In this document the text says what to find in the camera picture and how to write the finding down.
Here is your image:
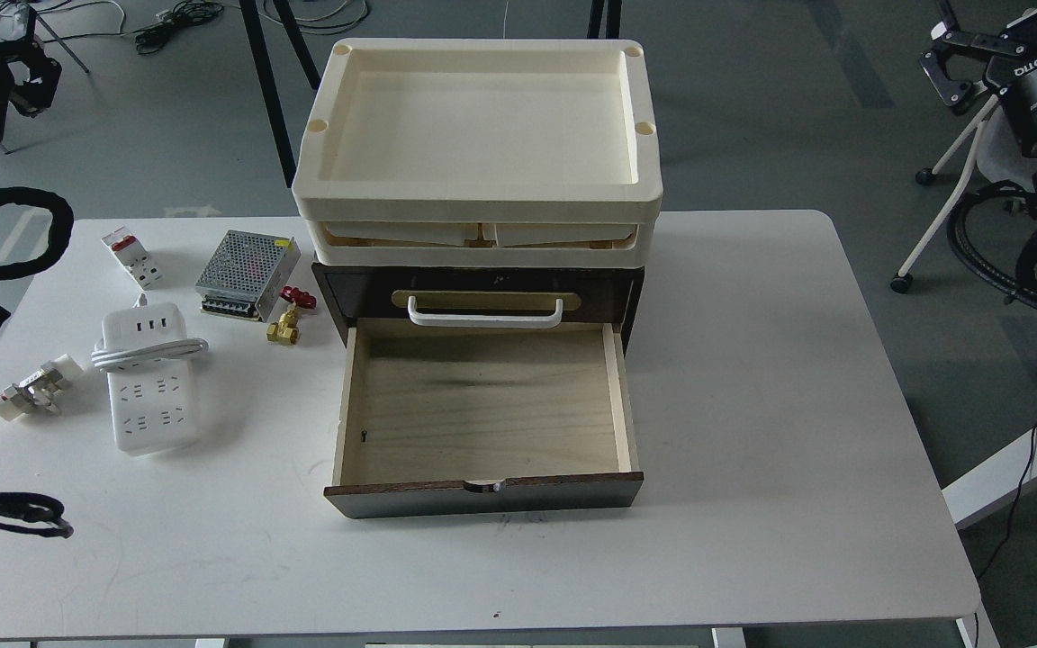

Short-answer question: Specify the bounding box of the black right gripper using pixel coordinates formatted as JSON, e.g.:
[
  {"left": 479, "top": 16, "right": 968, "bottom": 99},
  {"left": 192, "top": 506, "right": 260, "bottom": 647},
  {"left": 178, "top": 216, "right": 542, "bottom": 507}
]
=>
[{"left": 920, "top": 0, "right": 1037, "bottom": 115}]

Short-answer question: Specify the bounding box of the white power strip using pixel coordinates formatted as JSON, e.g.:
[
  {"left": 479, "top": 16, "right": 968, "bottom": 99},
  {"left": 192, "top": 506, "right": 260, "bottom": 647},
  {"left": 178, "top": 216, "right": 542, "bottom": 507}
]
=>
[{"left": 92, "top": 302, "right": 205, "bottom": 456}]

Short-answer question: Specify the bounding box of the black table leg right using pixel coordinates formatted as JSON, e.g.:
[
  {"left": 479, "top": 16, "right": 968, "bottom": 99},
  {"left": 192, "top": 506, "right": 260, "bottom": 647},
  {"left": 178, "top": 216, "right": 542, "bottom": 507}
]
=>
[{"left": 587, "top": 0, "right": 623, "bottom": 40}]

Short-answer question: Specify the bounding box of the black table leg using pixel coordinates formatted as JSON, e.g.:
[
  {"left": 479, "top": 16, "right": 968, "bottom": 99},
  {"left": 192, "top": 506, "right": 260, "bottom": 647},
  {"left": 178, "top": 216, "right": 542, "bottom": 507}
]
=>
[
  {"left": 587, "top": 0, "right": 623, "bottom": 40},
  {"left": 239, "top": 0, "right": 321, "bottom": 188}
]

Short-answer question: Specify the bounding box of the white adjacent table edge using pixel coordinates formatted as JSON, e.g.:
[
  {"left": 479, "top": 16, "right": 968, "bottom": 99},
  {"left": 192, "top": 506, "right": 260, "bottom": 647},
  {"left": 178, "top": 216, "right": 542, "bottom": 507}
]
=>
[{"left": 942, "top": 426, "right": 1037, "bottom": 529}]

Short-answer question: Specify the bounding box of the cream plastic tray top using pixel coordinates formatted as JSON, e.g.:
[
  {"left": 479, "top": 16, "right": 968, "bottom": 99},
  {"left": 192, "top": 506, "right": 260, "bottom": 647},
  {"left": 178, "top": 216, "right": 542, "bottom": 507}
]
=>
[{"left": 292, "top": 38, "right": 663, "bottom": 224}]

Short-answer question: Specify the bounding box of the cream plastic tray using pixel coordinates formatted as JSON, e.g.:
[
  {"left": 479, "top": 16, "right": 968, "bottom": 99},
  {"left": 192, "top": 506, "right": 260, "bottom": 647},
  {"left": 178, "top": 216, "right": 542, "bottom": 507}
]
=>
[
  {"left": 292, "top": 38, "right": 663, "bottom": 224},
  {"left": 306, "top": 219, "right": 657, "bottom": 269}
]

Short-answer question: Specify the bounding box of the cream plastic tray lower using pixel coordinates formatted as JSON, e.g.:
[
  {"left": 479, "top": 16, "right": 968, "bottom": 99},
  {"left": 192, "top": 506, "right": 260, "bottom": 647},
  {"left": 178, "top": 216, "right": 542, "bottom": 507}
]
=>
[{"left": 306, "top": 219, "right": 657, "bottom": 269}]

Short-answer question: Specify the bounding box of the open wooden drawer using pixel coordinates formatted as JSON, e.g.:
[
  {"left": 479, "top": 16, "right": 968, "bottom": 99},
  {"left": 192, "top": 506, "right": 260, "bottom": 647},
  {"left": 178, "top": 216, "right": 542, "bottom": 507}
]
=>
[{"left": 324, "top": 319, "right": 645, "bottom": 519}]

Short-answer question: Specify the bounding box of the black table leg left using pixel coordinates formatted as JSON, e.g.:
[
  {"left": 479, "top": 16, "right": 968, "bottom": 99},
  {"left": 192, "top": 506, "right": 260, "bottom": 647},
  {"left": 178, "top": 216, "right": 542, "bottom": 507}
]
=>
[{"left": 239, "top": 0, "right": 321, "bottom": 188}]

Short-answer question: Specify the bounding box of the silver metal power supply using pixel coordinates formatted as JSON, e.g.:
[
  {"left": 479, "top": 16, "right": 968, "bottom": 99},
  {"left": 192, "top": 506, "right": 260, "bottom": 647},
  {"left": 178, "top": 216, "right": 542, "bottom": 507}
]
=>
[{"left": 196, "top": 229, "right": 301, "bottom": 321}]

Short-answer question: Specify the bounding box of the white red circuit breaker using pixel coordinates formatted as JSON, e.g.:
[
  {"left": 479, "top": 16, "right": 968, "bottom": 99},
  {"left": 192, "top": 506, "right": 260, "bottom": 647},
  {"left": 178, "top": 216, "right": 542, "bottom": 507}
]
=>
[{"left": 100, "top": 227, "right": 165, "bottom": 290}]

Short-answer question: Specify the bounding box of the white grey plug adapter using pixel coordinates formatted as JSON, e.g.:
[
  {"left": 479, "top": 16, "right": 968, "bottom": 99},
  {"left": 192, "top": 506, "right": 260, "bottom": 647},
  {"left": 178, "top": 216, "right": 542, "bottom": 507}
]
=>
[{"left": 0, "top": 354, "right": 84, "bottom": 421}]

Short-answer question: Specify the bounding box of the thin black hanging cable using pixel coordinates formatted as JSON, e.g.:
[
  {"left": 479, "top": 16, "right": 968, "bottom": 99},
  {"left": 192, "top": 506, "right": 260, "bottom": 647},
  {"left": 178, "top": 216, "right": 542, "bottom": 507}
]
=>
[{"left": 975, "top": 421, "right": 1037, "bottom": 581}]

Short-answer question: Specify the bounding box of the white drawer handle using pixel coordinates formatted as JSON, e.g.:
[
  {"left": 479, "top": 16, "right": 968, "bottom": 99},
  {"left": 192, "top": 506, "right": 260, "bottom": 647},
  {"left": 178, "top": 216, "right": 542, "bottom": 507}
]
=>
[{"left": 407, "top": 295, "right": 564, "bottom": 329}]

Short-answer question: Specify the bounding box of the brass valve red handle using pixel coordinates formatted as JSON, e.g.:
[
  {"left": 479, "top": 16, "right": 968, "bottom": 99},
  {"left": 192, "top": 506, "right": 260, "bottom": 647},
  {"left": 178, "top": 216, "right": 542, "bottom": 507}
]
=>
[{"left": 265, "top": 284, "right": 317, "bottom": 346}]

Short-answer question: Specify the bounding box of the black cable bundle floor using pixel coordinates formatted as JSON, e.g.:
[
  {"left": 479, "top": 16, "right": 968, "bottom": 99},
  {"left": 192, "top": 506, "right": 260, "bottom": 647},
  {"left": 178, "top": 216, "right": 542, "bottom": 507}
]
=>
[{"left": 133, "top": 1, "right": 225, "bottom": 55}]

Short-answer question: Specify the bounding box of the white power strip cable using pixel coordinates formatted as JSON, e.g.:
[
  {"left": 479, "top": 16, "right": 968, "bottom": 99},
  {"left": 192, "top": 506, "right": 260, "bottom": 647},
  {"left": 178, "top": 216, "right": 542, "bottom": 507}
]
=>
[{"left": 91, "top": 293, "right": 211, "bottom": 374}]

